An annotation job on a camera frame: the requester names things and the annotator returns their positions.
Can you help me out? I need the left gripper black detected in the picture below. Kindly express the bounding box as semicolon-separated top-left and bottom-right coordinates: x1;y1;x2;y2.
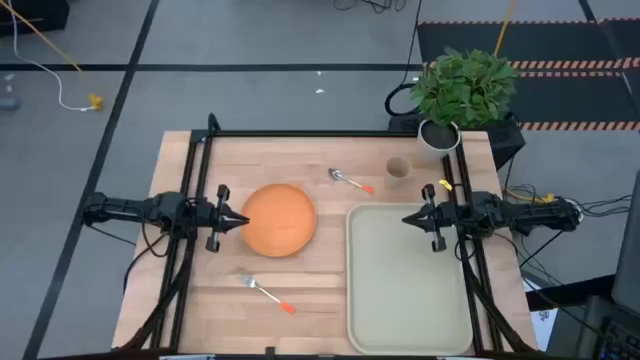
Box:
193;184;251;254

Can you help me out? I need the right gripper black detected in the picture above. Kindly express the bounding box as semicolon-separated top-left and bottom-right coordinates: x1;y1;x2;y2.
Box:
401;183;460;254

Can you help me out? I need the orange round plate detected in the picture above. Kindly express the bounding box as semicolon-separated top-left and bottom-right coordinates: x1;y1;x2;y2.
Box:
240;182;318;259

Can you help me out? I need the beige paper cup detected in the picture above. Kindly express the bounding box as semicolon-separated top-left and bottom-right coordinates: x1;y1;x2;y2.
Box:
385;156;415;190

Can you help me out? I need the spoon with orange handle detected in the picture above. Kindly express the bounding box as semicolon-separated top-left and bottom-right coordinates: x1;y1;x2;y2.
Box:
327;167;376;195

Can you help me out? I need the fork with orange handle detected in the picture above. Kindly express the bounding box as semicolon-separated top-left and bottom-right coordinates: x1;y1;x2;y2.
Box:
239;272;297;316

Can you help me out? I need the beige rectangular tray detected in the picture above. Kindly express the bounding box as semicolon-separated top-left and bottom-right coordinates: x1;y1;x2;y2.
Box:
345;202;475;357

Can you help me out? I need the white plant pot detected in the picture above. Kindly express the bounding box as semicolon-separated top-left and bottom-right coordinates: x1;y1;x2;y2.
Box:
416;118;462;164

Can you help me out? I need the black box under plant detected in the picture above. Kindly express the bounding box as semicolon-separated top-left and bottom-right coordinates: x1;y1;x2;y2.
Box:
388;110;527;170

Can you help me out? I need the green leafy plant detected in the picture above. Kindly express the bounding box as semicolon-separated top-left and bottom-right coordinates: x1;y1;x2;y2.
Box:
409;46;520;129

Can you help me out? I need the white paper sheet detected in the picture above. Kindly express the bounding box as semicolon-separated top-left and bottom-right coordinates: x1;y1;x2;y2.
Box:
521;277;559;352

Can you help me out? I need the grey computer monitor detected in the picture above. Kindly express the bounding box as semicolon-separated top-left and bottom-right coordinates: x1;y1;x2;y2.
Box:
610;169;640;317

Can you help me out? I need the black mat with hazard stripes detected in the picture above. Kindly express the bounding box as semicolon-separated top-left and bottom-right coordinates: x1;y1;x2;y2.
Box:
416;18;640;133

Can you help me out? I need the black keyboard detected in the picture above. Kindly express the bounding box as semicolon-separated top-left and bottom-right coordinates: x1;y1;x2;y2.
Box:
596;318;640;360

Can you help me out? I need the black case on floor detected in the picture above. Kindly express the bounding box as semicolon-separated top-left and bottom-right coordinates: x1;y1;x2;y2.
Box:
0;0;71;38

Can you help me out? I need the black aluminium table frame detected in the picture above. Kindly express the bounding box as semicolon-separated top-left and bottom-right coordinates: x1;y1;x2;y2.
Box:
118;112;540;360

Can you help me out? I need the black cable bundle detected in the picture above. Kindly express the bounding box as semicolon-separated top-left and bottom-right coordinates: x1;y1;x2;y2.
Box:
499;154;635;341

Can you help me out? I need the black looped floor cable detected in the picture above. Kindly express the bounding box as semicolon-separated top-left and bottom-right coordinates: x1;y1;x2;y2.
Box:
383;0;425;118

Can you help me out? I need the yellow hanging cable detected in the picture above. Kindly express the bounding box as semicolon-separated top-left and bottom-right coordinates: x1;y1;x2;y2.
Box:
493;0;517;58

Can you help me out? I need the white floor cable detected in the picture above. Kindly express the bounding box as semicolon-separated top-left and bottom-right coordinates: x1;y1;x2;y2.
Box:
6;0;96;113

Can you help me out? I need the long yellow floor cable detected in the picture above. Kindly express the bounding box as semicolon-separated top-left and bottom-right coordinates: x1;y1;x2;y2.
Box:
0;0;85;74

